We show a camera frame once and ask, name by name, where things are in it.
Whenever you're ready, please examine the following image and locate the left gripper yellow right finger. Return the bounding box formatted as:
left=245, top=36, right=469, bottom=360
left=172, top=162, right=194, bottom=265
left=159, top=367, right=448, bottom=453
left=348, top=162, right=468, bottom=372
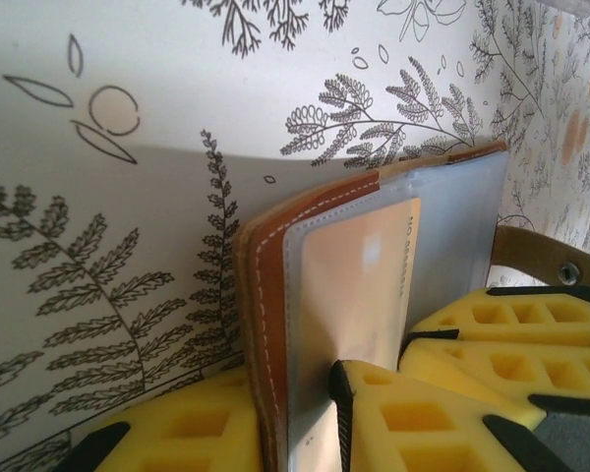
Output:
left=327, top=358, right=547, bottom=472

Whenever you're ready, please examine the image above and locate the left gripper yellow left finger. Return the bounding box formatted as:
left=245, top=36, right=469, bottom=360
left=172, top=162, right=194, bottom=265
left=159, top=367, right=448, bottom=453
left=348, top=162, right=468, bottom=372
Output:
left=66, top=365, right=266, bottom=472

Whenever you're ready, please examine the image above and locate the brown leather card holder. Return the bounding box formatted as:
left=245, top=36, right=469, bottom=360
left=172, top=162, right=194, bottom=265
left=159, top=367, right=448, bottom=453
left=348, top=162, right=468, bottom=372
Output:
left=237, top=139, right=590, bottom=472

